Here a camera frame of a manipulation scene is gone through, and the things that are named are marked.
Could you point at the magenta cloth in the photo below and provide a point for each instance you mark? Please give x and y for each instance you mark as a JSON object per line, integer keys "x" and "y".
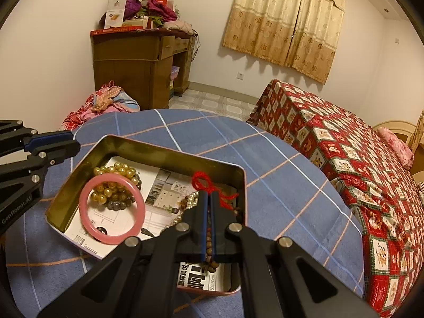
{"x": 162, "y": 11}

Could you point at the pink bangle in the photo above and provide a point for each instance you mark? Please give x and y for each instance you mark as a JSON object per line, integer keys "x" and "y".
{"x": 84, "y": 218}

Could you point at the red cardboard box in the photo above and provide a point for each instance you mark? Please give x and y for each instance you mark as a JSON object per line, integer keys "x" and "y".
{"x": 165, "y": 0}

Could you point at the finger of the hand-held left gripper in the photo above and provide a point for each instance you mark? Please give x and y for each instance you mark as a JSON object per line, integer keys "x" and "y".
{"x": 56, "y": 154}
{"x": 49, "y": 135}

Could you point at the beige box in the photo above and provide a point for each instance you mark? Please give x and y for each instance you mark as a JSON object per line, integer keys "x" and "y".
{"x": 134, "y": 23}

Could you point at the purple cloth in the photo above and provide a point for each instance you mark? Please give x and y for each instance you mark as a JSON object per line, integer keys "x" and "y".
{"x": 133, "y": 6}

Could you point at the pink pillow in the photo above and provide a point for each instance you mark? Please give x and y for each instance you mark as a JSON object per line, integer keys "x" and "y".
{"x": 396, "y": 144}

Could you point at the cream wooden headboard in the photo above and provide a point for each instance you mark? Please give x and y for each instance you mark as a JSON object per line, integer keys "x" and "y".
{"x": 394, "y": 126}

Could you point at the tall white printed box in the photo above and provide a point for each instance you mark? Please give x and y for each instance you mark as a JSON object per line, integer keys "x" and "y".
{"x": 115, "y": 13}

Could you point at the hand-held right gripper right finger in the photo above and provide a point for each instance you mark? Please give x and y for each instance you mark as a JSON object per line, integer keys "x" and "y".
{"x": 214, "y": 215}

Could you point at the red patterned bedspread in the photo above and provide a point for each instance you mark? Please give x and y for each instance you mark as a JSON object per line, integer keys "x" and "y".
{"x": 364, "y": 179}

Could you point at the rectangular metal tin box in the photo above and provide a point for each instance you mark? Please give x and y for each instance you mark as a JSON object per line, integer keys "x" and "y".
{"x": 86, "y": 159}

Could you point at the pink plastic basket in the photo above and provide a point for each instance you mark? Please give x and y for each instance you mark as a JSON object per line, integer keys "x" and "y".
{"x": 174, "y": 76}

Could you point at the flat red box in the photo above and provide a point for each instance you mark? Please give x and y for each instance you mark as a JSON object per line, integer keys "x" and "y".
{"x": 112, "y": 31}

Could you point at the wide beige patterned curtain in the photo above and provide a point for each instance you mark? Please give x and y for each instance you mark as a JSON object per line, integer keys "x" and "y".
{"x": 285, "y": 20}

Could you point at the printed paper leaflet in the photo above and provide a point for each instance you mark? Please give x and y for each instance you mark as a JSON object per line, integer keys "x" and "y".
{"x": 159, "y": 185}

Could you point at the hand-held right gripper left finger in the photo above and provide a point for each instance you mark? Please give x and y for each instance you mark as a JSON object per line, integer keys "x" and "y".
{"x": 205, "y": 215}

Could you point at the blue checked tablecloth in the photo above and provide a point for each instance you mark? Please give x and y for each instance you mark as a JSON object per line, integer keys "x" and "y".
{"x": 291, "y": 185}

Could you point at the pale pink cloth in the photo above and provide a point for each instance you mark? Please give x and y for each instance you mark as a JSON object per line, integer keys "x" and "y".
{"x": 179, "y": 26}

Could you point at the white wall socket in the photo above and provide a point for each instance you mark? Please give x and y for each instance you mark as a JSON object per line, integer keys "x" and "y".
{"x": 240, "y": 75}

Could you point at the pile of colourful clothes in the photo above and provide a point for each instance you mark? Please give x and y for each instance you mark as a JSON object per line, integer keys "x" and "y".
{"x": 106, "y": 104}

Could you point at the brown wooden desk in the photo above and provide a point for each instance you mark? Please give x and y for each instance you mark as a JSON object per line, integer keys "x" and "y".
{"x": 129, "y": 69}

